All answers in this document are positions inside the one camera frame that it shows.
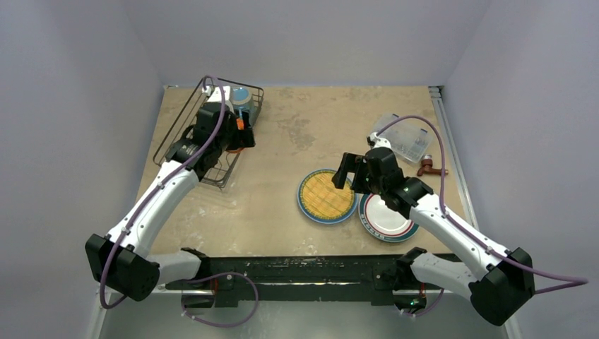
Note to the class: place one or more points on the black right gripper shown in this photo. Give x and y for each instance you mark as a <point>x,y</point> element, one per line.
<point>354,168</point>

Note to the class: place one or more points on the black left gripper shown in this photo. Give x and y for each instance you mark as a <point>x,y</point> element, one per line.
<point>243,138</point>

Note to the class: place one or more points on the red translucent cup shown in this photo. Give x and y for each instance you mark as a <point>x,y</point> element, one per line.
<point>241,127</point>

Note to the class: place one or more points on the blue butterfly mug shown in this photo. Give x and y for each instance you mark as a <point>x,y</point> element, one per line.
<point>243,100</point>

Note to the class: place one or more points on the round woven bamboo mat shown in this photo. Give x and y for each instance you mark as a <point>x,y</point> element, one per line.
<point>325,196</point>

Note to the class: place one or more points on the blue plate with bamboo pattern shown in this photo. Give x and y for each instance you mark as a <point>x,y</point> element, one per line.
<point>302,196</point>

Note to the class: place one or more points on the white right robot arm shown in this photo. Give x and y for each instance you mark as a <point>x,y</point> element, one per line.
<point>497,281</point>

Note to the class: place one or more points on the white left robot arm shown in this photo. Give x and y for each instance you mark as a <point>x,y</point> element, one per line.
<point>149,220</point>

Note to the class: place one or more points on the clear plastic screw box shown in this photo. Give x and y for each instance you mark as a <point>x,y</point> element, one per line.
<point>409,141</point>

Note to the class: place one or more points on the striped rim white plate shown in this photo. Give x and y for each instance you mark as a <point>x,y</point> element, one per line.
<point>384,223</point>

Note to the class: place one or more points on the brown pipe fitting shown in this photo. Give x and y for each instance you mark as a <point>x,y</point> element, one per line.
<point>426,167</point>

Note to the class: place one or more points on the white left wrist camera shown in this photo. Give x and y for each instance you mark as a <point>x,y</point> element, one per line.
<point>213,94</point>

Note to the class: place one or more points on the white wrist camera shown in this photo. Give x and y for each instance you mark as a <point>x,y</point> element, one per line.
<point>213,94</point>
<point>374,140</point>

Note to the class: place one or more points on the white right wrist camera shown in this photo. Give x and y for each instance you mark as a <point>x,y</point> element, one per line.
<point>374,140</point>

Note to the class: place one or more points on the black wire dish rack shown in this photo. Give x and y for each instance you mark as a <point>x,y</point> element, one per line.
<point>213,169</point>

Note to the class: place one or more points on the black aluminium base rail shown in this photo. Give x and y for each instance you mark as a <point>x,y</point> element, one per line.
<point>381,280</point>

